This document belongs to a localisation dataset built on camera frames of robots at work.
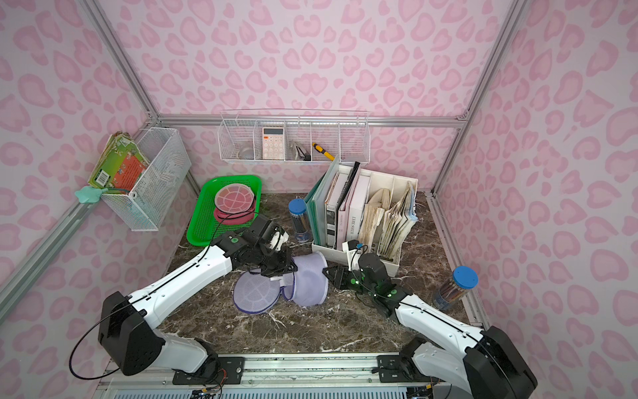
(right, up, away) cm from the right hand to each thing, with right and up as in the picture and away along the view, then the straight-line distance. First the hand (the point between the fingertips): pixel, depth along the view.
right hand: (324, 271), depth 78 cm
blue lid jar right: (+39, 0, -8) cm, 40 cm away
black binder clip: (-7, +39, +13) cm, 42 cm away
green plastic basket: (-51, +12, +26) cm, 58 cm away
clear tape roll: (-30, +41, +17) cm, 54 cm away
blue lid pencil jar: (-10, +20, +10) cm, 24 cm away
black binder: (+11, +34, +8) cm, 36 cm away
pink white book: (+9, +19, +3) cm, 22 cm away
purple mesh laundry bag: (-25, -10, +9) cm, 28 cm away
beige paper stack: (+22, +18, +1) cm, 28 cm away
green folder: (-3, +20, -1) cm, 21 cm away
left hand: (-8, +3, -1) cm, 9 cm away
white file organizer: (+26, +29, +11) cm, 40 cm away
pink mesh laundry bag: (-41, +22, +33) cm, 57 cm away
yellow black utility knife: (-3, +44, +20) cm, 48 cm away
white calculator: (-20, +45, +17) cm, 52 cm away
